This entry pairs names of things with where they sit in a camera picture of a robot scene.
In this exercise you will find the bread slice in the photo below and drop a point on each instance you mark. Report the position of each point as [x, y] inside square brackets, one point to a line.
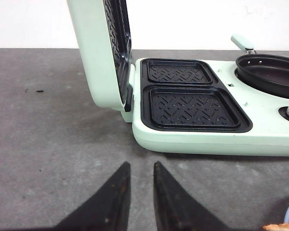
[276, 227]

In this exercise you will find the black frying pan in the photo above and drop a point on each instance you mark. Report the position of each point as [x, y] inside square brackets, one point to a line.
[265, 72]

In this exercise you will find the mint green hinged lid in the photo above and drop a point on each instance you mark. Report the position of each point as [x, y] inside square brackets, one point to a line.
[104, 39]

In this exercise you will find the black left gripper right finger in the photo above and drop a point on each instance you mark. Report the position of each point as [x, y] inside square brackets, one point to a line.
[176, 209]

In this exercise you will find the mint green breakfast maker base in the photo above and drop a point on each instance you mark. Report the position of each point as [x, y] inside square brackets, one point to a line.
[201, 107]

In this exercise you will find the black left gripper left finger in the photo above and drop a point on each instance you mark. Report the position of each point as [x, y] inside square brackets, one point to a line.
[107, 210]

